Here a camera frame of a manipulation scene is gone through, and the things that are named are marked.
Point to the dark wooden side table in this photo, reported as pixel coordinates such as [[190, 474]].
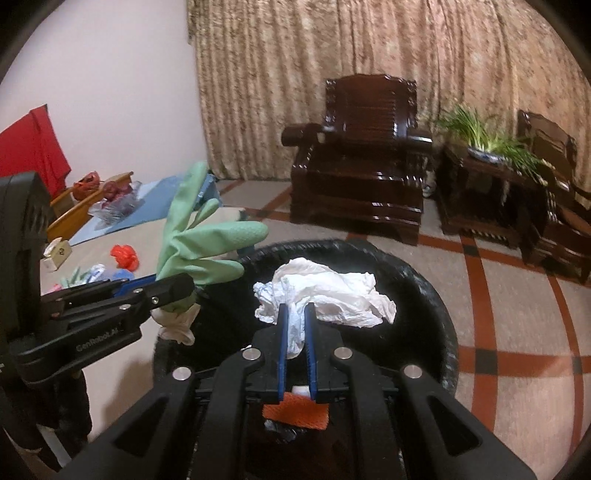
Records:
[[475, 207]]

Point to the green rubber glove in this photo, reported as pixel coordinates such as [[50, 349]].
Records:
[[203, 249]]

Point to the grey table cover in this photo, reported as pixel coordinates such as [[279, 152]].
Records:
[[92, 251]]

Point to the orange foam fruit net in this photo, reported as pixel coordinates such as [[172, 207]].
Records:
[[295, 413]]

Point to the red hanging cloth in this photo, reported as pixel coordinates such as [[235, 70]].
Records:
[[32, 147]]

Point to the blue tablecloth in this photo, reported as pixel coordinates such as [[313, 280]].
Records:
[[152, 203]]

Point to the light wooden chair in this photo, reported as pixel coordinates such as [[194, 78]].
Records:
[[69, 217]]

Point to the dark wooden armchair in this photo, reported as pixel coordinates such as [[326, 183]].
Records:
[[360, 184], [558, 230]]

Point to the glass fruit bowl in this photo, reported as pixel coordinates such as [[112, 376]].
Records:
[[115, 210]]

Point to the white and blue wrapper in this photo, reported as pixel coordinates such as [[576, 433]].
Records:
[[97, 272]]

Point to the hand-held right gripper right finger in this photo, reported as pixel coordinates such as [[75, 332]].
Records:
[[312, 360]]

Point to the beige patterned curtain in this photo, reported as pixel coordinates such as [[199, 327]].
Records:
[[277, 69]]

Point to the blue plastic item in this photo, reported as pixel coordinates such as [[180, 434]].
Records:
[[122, 275]]

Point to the pile of red apples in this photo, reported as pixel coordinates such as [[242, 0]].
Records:
[[113, 190]]

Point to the white paper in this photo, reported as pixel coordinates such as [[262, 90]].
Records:
[[323, 286]]

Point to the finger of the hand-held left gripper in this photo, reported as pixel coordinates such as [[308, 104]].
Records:
[[134, 284], [171, 291]]

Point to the potted green plant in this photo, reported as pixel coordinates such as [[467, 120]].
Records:
[[489, 143]]

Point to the red plastic bag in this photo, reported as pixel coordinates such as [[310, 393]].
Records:
[[123, 256], [87, 183]]

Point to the tissue box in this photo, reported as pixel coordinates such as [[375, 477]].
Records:
[[57, 256]]

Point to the black trash bin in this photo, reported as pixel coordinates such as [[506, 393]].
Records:
[[415, 295]]

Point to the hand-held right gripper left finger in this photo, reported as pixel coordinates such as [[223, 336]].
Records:
[[282, 344]]

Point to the green striped packet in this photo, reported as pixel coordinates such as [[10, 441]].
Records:
[[73, 278]]

